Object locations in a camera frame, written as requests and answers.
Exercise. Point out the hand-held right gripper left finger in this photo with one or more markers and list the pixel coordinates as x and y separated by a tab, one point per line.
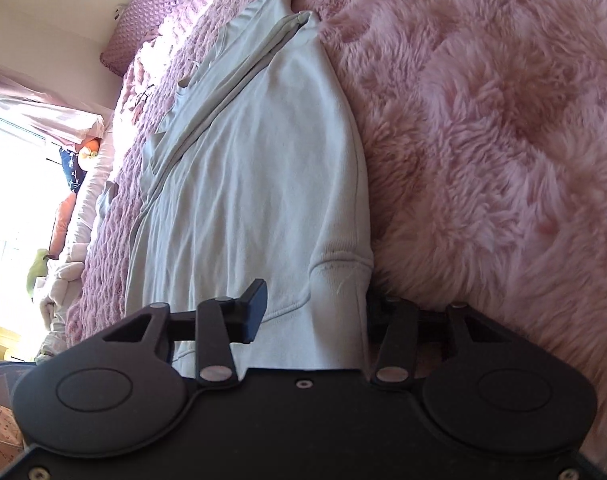
256	310

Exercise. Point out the pink fluffy blanket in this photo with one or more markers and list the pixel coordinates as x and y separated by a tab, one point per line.
483	135

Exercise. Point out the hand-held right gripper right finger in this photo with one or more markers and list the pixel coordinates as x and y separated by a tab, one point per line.
401	330

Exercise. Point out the blue plastic bin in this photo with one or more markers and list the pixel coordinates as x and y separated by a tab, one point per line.
3	375

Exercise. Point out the grey ribbed cloth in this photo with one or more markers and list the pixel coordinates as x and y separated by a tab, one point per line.
105	200

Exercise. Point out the orange round plush toy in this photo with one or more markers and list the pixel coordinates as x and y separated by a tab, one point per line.
90	149

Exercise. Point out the green plush toy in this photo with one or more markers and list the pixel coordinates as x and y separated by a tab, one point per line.
37	272

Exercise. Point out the cream plush toy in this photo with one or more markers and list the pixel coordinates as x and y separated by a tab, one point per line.
58	280

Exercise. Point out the window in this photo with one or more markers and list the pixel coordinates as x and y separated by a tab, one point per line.
8	185

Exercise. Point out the pink curtain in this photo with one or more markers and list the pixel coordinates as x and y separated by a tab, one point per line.
33	105

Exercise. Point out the purple quilted headboard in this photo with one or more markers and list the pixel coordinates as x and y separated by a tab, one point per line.
128	40

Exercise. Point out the light blue printed garment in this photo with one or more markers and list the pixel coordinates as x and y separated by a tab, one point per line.
243	185

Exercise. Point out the orange long plush pillow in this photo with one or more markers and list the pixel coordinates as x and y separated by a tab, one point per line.
64	220

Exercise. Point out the navy floral pillow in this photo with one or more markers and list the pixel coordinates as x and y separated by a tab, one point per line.
70	172

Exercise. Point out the white bed sheet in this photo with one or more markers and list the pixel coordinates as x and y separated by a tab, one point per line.
100	170

